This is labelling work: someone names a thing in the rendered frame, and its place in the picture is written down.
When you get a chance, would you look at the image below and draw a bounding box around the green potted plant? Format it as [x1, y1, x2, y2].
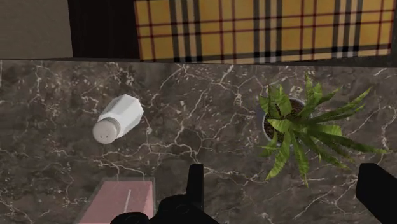
[258, 74, 389, 188]

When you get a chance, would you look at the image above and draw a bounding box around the white salt shaker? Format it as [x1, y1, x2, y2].
[92, 94, 144, 145]

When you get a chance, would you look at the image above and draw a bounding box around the yellow plaid robot stand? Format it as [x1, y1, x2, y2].
[133, 0, 396, 64]

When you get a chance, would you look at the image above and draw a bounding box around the pink box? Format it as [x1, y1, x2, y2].
[73, 177, 156, 224]

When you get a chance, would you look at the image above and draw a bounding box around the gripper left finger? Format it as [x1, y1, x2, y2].
[110, 164, 219, 224]

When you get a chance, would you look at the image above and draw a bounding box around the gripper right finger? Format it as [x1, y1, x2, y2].
[355, 162, 397, 224]

